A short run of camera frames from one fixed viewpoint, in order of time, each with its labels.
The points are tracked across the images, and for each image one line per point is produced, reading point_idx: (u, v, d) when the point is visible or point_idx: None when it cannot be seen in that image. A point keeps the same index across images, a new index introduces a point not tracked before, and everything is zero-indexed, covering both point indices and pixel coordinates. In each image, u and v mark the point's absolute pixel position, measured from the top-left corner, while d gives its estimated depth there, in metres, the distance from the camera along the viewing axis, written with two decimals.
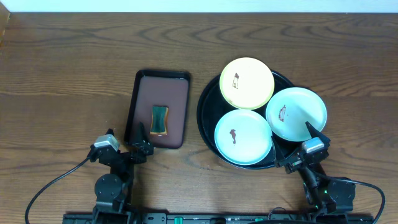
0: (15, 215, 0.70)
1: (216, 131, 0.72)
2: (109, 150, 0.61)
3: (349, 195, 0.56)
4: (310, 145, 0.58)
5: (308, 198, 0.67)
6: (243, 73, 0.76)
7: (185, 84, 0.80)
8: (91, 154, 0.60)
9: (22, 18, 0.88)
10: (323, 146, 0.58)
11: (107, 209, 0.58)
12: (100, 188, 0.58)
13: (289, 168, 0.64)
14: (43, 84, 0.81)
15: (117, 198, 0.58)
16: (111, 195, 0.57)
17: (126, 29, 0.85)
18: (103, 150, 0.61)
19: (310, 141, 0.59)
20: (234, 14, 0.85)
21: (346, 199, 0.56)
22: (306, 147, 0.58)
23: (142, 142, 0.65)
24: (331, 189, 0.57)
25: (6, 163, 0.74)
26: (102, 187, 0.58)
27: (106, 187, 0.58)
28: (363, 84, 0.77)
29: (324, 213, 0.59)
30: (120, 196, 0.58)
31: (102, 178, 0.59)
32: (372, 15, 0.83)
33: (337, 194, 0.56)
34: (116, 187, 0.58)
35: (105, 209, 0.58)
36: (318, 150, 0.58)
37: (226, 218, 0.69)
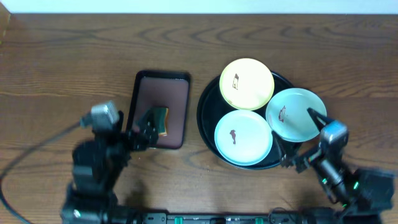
0: (15, 215, 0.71)
1: (217, 132, 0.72)
2: (104, 118, 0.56)
3: (386, 190, 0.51)
4: (333, 134, 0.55)
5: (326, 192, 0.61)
6: (242, 74, 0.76)
7: (185, 84, 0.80)
8: (86, 120, 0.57)
9: (23, 20, 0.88)
10: (344, 131, 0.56)
11: (84, 179, 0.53)
12: (78, 152, 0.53)
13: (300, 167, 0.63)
14: (43, 84, 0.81)
15: (96, 166, 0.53)
16: (91, 159, 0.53)
17: (126, 30, 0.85)
18: (97, 116, 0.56)
19: (329, 129, 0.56)
20: (234, 14, 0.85)
21: (382, 194, 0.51)
22: (328, 135, 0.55)
23: (143, 125, 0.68)
24: (364, 183, 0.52)
25: (6, 163, 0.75)
26: (83, 151, 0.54)
27: (86, 152, 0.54)
28: (363, 84, 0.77)
29: (354, 211, 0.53)
30: (100, 165, 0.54)
31: (84, 144, 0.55)
32: (372, 15, 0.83)
33: (372, 188, 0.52)
34: (98, 152, 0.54)
35: (83, 179, 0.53)
36: (340, 136, 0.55)
37: (226, 218, 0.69)
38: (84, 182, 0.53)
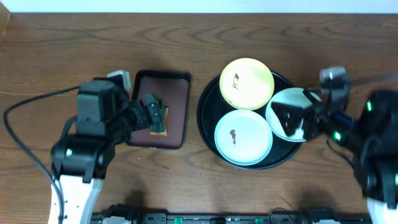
0: (16, 215, 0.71)
1: (217, 131, 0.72)
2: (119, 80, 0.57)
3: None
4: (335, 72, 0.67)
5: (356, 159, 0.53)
6: (243, 73, 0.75)
7: (185, 84, 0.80)
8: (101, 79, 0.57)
9: (22, 19, 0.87)
10: (346, 73, 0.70)
11: (88, 112, 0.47)
12: (85, 84, 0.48)
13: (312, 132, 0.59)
14: (43, 84, 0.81)
15: (103, 97, 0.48)
16: (99, 86, 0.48)
17: (126, 30, 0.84)
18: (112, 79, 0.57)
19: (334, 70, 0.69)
20: (234, 14, 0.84)
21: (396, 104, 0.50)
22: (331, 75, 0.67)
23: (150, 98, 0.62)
24: (377, 102, 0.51)
25: (6, 163, 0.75)
26: (89, 82, 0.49)
27: (94, 82, 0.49)
28: (362, 85, 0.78)
29: (380, 144, 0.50)
30: (106, 97, 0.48)
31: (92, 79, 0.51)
32: (373, 15, 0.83)
33: (387, 103, 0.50)
34: (106, 83, 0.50)
35: (87, 111, 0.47)
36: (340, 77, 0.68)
37: (226, 218, 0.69)
38: (88, 114, 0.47)
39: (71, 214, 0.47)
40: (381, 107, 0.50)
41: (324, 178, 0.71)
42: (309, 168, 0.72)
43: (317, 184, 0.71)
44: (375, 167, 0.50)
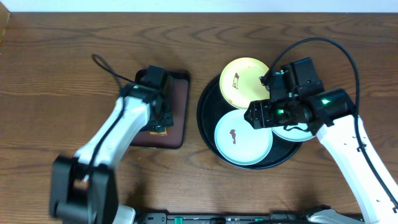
0: (16, 215, 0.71)
1: (217, 131, 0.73)
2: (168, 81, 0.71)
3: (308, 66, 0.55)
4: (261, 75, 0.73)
5: (299, 114, 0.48)
6: (242, 74, 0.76)
7: (185, 83, 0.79)
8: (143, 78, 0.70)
9: (22, 19, 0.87)
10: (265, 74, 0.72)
11: (152, 77, 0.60)
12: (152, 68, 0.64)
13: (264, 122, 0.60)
14: (42, 84, 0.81)
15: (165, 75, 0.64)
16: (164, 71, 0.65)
17: (126, 29, 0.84)
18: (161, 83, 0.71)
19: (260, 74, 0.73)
20: (235, 13, 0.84)
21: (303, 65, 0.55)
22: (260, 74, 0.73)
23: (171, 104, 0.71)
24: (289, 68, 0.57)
25: (6, 163, 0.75)
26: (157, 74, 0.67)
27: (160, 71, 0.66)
28: (364, 84, 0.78)
29: (301, 88, 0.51)
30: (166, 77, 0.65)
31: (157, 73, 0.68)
32: (374, 14, 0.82)
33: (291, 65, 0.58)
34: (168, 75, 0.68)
35: (150, 76, 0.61)
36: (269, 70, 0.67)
37: (226, 218, 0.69)
38: (151, 78, 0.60)
39: (129, 117, 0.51)
40: (286, 66, 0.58)
41: (325, 178, 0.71)
42: (309, 168, 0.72)
43: (318, 184, 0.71)
44: (307, 102, 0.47)
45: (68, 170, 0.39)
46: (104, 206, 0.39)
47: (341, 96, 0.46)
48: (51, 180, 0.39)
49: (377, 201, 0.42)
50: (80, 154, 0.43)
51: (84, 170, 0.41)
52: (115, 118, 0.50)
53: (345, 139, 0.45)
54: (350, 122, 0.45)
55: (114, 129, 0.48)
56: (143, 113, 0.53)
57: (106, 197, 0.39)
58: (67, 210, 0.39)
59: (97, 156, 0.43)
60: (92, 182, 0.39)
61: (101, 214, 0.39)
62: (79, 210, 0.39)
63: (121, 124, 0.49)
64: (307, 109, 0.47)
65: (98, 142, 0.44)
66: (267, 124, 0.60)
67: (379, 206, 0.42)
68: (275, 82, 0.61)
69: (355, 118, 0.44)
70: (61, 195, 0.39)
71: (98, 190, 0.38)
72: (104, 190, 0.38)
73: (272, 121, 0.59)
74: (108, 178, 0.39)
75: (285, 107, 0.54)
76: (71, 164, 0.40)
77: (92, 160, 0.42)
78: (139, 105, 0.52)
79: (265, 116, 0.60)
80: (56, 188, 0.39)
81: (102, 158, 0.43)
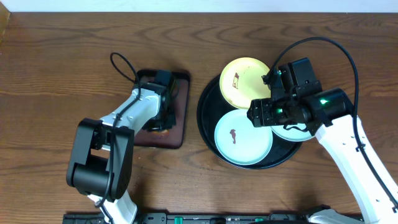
0: (16, 215, 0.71)
1: (217, 131, 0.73)
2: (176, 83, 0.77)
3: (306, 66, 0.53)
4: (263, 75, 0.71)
5: (298, 114, 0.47)
6: (242, 74, 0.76)
7: (185, 83, 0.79)
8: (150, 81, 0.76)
9: (22, 19, 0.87)
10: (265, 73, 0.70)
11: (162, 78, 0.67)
12: None
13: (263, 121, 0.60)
14: (42, 84, 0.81)
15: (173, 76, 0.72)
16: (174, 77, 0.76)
17: (126, 29, 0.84)
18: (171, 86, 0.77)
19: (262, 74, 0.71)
20: (235, 13, 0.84)
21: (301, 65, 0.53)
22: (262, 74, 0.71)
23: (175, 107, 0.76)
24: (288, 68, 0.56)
25: (6, 163, 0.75)
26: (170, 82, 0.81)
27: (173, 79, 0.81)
28: (363, 84, 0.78)
29: (300, 88, 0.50)
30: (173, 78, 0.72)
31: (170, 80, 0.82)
32: (374, 14, 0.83)
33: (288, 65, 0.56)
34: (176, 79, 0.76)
35: (159, 77, 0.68)
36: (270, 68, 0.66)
37: (226, 218, 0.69)
38: (160, 79, 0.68)
39: (143, 102, 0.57)
40: (283, 66, 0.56)
41: (325, 178, 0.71)
42: (309, 168, 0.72)
43: (317, 184, 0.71)
44: (305, 101, 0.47)
45: (92, 131, 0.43)
46: (122, 167, 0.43)
47: (340, 96, 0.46)
48: (75, 139, 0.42)
49: (377, 201, 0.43)
50: (102, 119, 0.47)
51: (104, 135, 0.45)
52: (132, 101, 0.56)
53: (344, 138, 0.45)
54: (349, 122, 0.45)
55: (132, 107, 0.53)
56: (155, 102, 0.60)
57: (124, 158, 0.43)
58: (86, 172, 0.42)
59: (118, 122, 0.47)
60: (114, 141, 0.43)
61: (117, 176, 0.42)
62: (96, 172, 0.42)
63: (137, 105, 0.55)
64: (306, 109, 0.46)
65: (119, 113, 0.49)
66: (267, 122, 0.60)
67: (379, 206, 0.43)
68: (276, 83, 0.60)
69: (353, 118, 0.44)
70: (82, 156, 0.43)
71: (119, 150, 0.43)
72: (125, 149, 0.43)
73: (272, 119, 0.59)
74: (129, 139, 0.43)
75: (285, 106, 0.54)
76: (95, 127, 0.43)
77: (114, 124, 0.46)
78: (152, 94, 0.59)
79: (265, 114, 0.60)
80: (79, 148, 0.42)
81: (123, 125, 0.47)
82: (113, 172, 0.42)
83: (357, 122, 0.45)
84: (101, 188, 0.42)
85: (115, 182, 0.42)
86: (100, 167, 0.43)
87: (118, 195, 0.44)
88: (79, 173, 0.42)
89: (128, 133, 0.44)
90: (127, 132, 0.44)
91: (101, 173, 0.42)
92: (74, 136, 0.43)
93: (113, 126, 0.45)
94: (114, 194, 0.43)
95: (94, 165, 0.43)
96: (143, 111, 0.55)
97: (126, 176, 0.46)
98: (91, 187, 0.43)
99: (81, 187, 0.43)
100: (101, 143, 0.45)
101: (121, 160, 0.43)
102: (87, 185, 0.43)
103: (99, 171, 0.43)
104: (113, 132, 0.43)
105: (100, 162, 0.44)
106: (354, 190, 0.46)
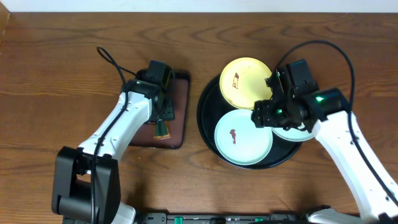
0: (16, 215, 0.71)
1: (217, 130, 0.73)
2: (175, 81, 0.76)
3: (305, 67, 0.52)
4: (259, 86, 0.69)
5: (296, 111, 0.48)
6: (242, 74, 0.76)
7: (185, 83, 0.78)
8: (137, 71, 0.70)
9: (23, 19, 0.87)
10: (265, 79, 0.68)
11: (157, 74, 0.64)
12: None
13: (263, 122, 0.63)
14: (42, 84, 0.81)
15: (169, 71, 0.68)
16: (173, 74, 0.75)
17: (126, 29, 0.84)
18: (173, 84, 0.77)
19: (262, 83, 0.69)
20: (234, 14, 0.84)
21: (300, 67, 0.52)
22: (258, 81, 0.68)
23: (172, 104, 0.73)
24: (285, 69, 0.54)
25: (6, 163, 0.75)
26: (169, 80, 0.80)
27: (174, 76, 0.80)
28: (364, 84, 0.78)
29: (297, 88, 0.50)
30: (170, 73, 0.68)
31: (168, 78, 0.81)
32: (374, 14, 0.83)
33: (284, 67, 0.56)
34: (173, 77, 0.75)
35: (152, 72, 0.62)
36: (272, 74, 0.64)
37: (226, 218, 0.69)
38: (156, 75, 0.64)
39: (131, 112, 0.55)
40: (282, 68, 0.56)
41: (325, 178, 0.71)
42: (309, 168, 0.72)
43: (317, 184, 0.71)
44: (302, 99, 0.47)
45: (71, 164, 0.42)
46: (106, 199, 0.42)
47: (337, 94, 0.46)
48: (56, 169, 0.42)
49: (370, 190, 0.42)
50: (83, 145, 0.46)
51: (87, 162, 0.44)
52: (119, 112, 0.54)
53: (339, 132, 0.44)
54: (344, 119, 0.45)
55: (118, 121, 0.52)
56: (146, 107, 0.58)
57: (108, 189, 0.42)
58: (71, 201, 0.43)
59: (100, 150, 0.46)
60: (97, 173, 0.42)
61: (102, 206, 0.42)
62: (81, 204, 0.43)
63: (124, 117, 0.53)
64: (303, 106, 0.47)
65: (102, 135, 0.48)
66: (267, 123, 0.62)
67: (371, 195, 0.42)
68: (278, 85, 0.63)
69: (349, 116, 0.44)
70: (64, 188, 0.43)
71: (101, 182, 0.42)
72: (107, 182, 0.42)
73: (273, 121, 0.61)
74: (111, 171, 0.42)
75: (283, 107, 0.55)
76: (75, 157, 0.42)
77: (96, 152, 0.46)
78: (141, 100, 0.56)
79: (267, 115, 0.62)
80: (60, 180, 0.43)
81: (105, 152, 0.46)
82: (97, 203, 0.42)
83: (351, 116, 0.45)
84: (87, 218, 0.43)
85: (101, 211, 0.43)
86: (85, 195, 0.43)
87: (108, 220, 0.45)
88: (65, 202, 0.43)
89: (110, 163, 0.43)
90: (109, 163, 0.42)
91: (87, 201, 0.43)
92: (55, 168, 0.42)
93: (94, 154, 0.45)
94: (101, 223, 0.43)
95: (80, 194, 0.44)
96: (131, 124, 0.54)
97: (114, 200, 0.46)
98: (78, 215, 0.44)
99: (68, 215, 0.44)
100: (85, 168, 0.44)
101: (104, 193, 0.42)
102: (73, 214, 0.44)
103: (84, 200, 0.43)
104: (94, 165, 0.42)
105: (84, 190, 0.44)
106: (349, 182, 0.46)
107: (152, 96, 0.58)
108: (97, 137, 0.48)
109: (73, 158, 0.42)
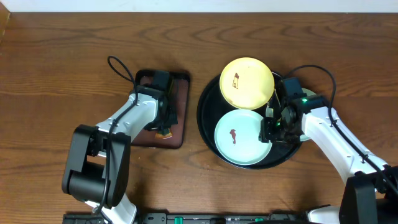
0: (15, 215, 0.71)
1: (217, 130, 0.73)
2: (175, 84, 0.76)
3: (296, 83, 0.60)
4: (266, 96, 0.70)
5: (287, 114, 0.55)
6: (242, 73, 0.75)
7: (185, 83, 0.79)
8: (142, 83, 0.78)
9: (23, 19, 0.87)
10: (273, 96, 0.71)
11: (160, 81, 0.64)
12: None
13: (265, 135, 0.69)
14: (42, 84, 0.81)
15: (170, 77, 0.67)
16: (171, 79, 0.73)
17: (125, 29, 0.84)
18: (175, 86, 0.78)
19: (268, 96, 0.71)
20: (234, 14, 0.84)
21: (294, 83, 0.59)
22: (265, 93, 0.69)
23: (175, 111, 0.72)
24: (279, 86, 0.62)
25: (6, 163, 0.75)
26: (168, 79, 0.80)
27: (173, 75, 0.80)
28: (363, 84, 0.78)
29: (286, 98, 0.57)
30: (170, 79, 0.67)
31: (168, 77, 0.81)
32: (373, 14, 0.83)
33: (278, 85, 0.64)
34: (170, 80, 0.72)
35: (157, 80, 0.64)
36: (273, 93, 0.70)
37: (226, 218, 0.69)
38: (158, 82, 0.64)
39: (140, 107, 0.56)
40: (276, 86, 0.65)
41: (325, 178, 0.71)
42: (309, 168, 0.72)
43: (318, 184, 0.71)
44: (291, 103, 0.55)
45: (87, 139, 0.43)
46: (119, 174, 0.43)
47: (320, 101, 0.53)
48: (71, 145, 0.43)
49: (349, 157, 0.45)
50: (99, 125, 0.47)
51: (101, 142, 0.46)
52: (129, 105, 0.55)
53: (321, 117, 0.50)
54: (324, 111, 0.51)
55: (130, 112, 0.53)
56: (152, 107, 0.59)
57: (121, 165, 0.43)
58: (81, 178, 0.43)
59: (115, 129, 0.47)
60: (112, 148, 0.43)
61: (114, 182, 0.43)
62: (92, 181, 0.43)
63: (135, 109, 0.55)
64: (293, 109, 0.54)
65: (116, 118, 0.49)
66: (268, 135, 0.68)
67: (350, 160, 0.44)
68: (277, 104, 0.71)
69: (329, 108, 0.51)
70: (78, 165, 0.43)
71: (115, 156, 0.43)
72: (121, 155, 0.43)
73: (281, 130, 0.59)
74: (125, 146, 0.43)
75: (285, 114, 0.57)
76: (91, 134, 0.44)
77: (111, 129, 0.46)
78: (150, 99, 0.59)
79: (267, 129, 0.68)
80: (74, 157, 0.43)
81: (120, 131, 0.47)
82: (109, 178, 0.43)
83: (331, 111, 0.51)
84: (98, 196, 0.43)
85: (112, 188, 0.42)
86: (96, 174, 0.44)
87: (115, 202, 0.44)
88: (75, 181, 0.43)
89: (124, 139, 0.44)
90: (124, 139, 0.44)
91: (97, 180, 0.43)
92: (69, 144, 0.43)
93: (109, 131, 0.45)
94: (110, 202, 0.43)
95: (91, 172, 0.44)
96: (140, 117, 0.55)
97: (123, 182, 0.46)
98: (87, 194, 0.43)
99: (76, 195, 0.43)
100: (97, 150, 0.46)
101: (117, 168, 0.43)
102: (83, 193, 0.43)
103: (96, 178, 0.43)
104: (109, 139, 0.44)
105: (96, 170, 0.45)
106: (334, 158, 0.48)
107: (158, 99, 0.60)
108: (112, 121, 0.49)
109: (89, 134, 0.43)
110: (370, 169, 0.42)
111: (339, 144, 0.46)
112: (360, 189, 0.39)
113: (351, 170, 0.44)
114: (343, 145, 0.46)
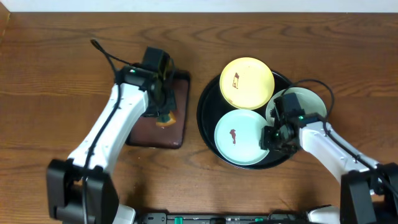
0: (16, 215, 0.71)
1: (217, 131, 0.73)
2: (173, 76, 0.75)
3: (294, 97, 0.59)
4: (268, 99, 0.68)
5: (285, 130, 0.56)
6: (242, 74, 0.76)
7: (185, 83, 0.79)
8: None
9: (23, 19, 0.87)
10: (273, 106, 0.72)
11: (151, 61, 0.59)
12: None
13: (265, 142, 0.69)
14: (42, 84, 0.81)
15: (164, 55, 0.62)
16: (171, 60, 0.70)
17: (125, 29, 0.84)
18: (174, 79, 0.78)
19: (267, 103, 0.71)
20: (234, 13, 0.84)
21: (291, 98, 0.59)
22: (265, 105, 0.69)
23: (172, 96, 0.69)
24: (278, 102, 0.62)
25: (7, 163, 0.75)
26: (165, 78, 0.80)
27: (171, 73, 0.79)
28: (363, 84, 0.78)
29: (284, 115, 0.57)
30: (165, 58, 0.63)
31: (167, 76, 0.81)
32: (374, 14, 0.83)
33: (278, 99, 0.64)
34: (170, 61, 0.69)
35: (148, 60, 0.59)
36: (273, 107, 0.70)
37: (226, 218, 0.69)
38: (149, 61, 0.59)
39: (124, 109, 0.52)
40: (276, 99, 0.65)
41: (324, 178, 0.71)
42: (309, 168, 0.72)
43: (318, 184, 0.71)
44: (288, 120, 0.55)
45: (62, 179, 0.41)
46: (102, 209, 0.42)
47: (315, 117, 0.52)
48: (48, 184, 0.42)
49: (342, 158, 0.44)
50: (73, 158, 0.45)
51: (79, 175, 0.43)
52: (111, 110, 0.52)
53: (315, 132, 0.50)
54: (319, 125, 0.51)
55: (111, 121, 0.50)
56: (141, 100, 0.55)
57: (102, 201, 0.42)
58: (68, 211, 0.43)
59: (91, 160, 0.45)
60: (88, 188, 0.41)
61: (98, 216, 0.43)
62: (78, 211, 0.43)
63: (117, 116, 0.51)
64: (290, 126, 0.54)
65: (92, 142, 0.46)
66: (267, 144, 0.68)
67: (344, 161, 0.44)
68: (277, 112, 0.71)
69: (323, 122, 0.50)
70: (59, 202, 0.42)
71: (93, 195, 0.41)
72: (99, 194, 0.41)
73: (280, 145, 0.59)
74: (103, 184, 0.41)
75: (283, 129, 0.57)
76: (65, 172, 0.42)
77: (86, 162, 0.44)
78: (135, 94, 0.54)
79: (266, 138, 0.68)
80: (54, 195, 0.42)
81: (97, 163, 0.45)
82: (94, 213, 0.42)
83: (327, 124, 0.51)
84: None
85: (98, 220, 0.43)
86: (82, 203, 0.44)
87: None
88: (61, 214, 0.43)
89: (101, 177, 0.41)
90: (99, 178, 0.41)
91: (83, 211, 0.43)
92: (46, 183, 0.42)
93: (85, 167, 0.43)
94: None
95: None
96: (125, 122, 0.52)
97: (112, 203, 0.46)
98: None
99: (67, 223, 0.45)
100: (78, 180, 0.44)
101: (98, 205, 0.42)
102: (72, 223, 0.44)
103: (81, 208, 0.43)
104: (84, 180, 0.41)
105: None
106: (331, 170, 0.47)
107: (147, 86, 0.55)
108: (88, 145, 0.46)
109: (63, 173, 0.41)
110: (363, 167, 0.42)
111: (333, 149, 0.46)
112: (354, 184, 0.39)
113: (345, 167, 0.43)
114: (336, 150, 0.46)
